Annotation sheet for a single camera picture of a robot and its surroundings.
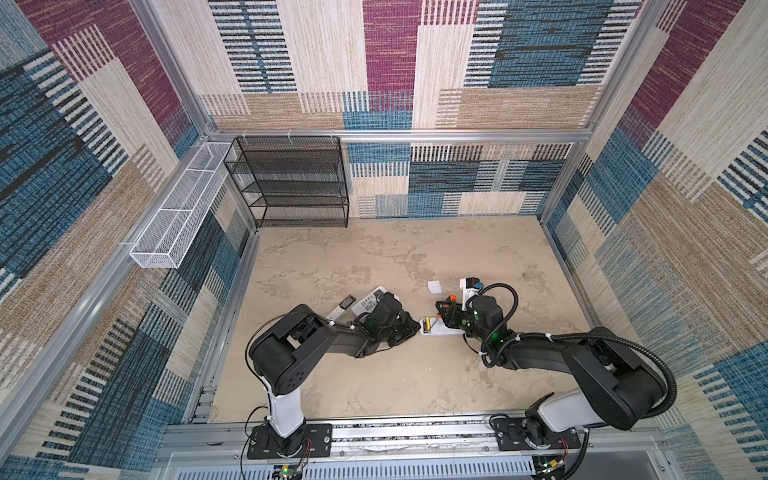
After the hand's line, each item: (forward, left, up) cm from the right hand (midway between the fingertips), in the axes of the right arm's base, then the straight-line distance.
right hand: (438, 307), depth 90 cm
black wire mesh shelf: (+46, +48, +12) cm, 67 cm away
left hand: (-4, +4, -3) cm, 6 cm away
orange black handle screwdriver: (+1, -4, +4) cm, 6 cm away
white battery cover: (+11, -1, -6) cm, 12 cm away
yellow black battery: (-3, +4, -5) cm, 7 cm away
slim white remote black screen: (+3, +29, -3) cm, 29 cm away
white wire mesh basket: (+3, +67, +28) cm, 73 cm away
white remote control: (-5, 0, -3) cm, 6 cm away
